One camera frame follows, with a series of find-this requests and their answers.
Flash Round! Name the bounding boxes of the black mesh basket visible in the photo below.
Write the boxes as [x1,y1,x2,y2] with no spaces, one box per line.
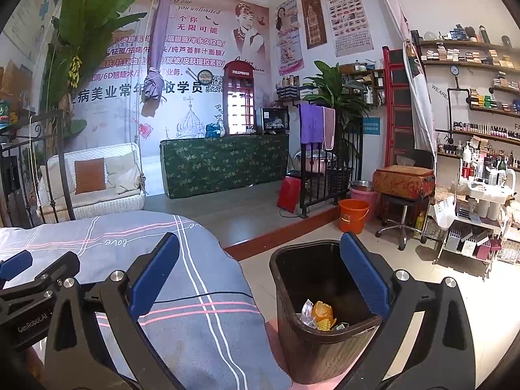
[326,166,354,194]

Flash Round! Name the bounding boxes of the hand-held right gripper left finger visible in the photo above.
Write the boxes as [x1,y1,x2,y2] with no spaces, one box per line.
[44,232,185,390]

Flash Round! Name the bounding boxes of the pink towel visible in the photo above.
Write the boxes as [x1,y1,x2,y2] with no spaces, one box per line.
[323,108,336,151]

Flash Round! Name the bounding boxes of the pink washtub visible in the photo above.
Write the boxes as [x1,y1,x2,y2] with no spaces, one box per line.
[301,150,338,174]

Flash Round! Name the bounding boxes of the black pipe with gauge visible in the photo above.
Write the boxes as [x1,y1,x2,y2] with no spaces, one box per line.
[446,65,479,107]

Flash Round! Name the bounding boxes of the white cushion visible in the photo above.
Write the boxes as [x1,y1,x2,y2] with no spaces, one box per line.
[40,158,78,204]
[105,152,141,194]

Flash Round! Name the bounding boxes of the striped grey-blue blanket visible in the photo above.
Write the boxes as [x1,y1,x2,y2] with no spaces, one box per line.
[0,210,294,390]

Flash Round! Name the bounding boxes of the swivel stool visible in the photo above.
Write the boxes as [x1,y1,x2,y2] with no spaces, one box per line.
[375,195,432,252]

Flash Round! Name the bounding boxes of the black cable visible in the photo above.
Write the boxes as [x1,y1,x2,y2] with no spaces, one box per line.
[154,290,254,305]

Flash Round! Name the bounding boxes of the red paper bag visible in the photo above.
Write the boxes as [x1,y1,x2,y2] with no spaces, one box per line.
[277,175,302,214]

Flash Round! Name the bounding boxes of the clear plastic bag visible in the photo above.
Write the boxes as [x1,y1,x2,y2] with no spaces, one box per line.
[300,300,318,328]

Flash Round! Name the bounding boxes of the black iron bed frame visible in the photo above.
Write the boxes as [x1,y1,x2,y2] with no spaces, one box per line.
[0,110,76,229]

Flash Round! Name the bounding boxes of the partly peeled orange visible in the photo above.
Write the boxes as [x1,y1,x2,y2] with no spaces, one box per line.
[311,301,335,322]

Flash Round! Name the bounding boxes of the brown building wall poster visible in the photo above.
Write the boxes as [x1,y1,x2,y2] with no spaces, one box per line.
[301,0,328,50]

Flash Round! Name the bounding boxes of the dark brown trash bin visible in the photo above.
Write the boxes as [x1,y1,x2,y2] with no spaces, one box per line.
[269,240,385,385]

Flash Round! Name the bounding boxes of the white hanging banner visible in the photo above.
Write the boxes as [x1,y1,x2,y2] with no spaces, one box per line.
[371,0,438,160]

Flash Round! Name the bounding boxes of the wooden wall shelf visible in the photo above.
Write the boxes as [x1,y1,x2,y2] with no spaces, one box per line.
[418,24,520,50]
[436,120,520,144]
[420,49,520,75]

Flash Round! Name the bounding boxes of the orange bucket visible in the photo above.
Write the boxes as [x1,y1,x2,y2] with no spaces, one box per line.
[338,199,371,235]

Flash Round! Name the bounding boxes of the red telephone booth cabinet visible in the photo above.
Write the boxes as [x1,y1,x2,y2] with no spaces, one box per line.
[223,60,257,136]

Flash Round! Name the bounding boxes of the green potted plant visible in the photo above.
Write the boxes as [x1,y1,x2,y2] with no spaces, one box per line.
[303,60,373,131]

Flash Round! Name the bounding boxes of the banana plant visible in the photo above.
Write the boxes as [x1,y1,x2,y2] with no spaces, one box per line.
[41,0,149,136]

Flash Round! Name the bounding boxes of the white wicker swing sofa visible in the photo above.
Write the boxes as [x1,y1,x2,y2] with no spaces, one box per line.
[36,142,147,223]

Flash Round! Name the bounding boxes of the orange cushion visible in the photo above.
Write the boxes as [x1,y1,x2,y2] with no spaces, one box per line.
[74,158,107,195]

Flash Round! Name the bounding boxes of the blue white wall posters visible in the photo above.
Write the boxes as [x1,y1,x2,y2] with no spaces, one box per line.
[0,0,83,62]

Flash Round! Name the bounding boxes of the small shelf with bottles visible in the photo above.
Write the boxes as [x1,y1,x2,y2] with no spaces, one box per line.
[276,75,304,103]

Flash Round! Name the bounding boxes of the large printed wall poster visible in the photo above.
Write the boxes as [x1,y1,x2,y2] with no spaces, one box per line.
[72,0,271,160]

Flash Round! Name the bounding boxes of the red patterned suitcase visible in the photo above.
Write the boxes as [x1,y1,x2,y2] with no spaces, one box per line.
[372,165,436,202]

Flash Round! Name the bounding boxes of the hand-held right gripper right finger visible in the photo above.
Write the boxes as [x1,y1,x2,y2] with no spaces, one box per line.
[337,231,476,390]

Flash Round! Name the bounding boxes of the eyebrow chart wall poster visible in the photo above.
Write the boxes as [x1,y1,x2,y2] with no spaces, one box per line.
[323,0,375,58]

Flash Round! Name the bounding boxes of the pink basin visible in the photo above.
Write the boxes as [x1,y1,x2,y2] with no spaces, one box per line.
[349,187,379,209]

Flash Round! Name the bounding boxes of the purple folded umbrella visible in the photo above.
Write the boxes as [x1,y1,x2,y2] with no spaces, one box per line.
[140,0,172,117]

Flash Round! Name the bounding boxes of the black display box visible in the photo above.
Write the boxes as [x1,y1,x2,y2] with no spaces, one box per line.
[260,108,290,132]

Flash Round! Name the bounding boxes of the red ladder shelf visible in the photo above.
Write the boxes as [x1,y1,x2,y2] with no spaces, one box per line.
[383,46,417,168]

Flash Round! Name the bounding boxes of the pink portrait wall poster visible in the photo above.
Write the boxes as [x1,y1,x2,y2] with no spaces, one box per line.
[276,0,305,75]

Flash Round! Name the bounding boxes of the swing rope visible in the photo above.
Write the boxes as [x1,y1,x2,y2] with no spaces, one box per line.
[132,0,181,196]

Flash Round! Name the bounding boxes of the wooden shelf unit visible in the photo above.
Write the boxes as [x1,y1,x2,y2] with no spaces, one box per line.
[339,63,387,109]

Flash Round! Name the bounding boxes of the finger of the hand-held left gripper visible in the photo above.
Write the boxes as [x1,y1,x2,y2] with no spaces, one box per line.
[0,251,81,293]
[0,250,33,282]

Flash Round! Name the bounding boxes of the green patterned counter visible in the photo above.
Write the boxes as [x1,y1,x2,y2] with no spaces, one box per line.
[160,133,290,200]

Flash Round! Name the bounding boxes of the purple towel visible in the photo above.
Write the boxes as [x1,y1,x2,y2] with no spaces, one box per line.
[299,103,325,145]

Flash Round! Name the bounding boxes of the white trolley cart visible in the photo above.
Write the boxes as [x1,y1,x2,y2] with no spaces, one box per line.
[432,166,520,280]

